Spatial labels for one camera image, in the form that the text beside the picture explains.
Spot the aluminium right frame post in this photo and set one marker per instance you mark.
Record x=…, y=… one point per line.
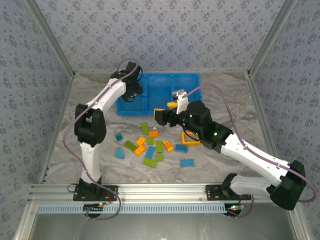
x=272, y=37

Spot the small green lego brick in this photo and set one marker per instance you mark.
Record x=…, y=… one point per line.
x=159, y=157
x=150, y=141

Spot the aluminium left side rail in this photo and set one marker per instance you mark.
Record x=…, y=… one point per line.
x=58, y=127

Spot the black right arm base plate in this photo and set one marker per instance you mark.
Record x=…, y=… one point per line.
x=212, y=193

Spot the small teal lego brick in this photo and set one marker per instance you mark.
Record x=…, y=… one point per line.
x=118, y=137

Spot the blue three-compartment bin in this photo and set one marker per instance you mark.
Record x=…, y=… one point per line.
x=157, y=92

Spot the aluminium front rail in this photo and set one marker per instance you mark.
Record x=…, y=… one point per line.
x=160, y=191

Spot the grey metal lower panel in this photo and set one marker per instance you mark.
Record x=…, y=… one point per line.
x=150, y=227

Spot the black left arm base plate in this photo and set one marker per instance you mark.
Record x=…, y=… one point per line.
x=112, y=195

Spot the long green lego brick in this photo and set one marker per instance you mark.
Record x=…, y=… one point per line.
x=130, y=146
x=150, y=162

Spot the blue lego wedge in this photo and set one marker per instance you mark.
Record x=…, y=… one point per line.
x=120, y=153

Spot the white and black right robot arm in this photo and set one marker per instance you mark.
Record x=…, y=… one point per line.
x=257, y=160

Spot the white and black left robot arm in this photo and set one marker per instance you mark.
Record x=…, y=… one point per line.
x=91, y=160

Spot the blue lego brick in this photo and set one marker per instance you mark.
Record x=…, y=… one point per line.
x=150, y=152
x=181, y=148
x=187, y=163

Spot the aluminium frame post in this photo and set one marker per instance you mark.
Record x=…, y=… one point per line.
x=50, y=37
x=272, y=37

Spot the orange lego window frame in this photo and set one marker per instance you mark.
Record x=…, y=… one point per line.
x=191, y=143

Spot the aluminium left frame post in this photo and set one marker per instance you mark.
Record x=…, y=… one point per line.
x=50, y=37

